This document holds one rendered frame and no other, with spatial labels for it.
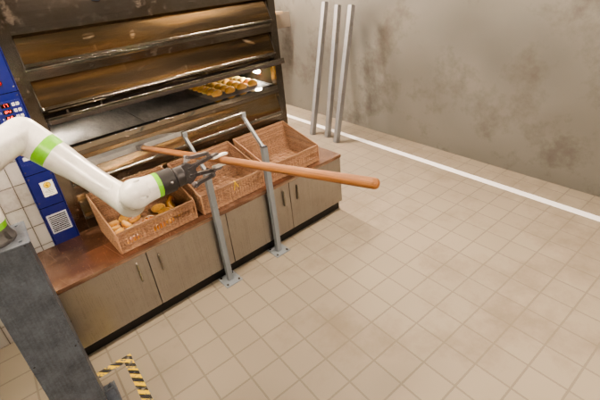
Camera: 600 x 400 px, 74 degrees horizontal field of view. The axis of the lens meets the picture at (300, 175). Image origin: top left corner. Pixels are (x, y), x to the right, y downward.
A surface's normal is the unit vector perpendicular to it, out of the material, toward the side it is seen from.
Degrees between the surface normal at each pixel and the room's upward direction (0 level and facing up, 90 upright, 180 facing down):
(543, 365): 0
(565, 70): 90
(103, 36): 70
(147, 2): 90
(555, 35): 90
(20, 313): 90
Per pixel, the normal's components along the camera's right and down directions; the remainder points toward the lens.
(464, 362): -0.09, -0.88
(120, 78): 0.58, -0.03
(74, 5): 0.66, 0.29
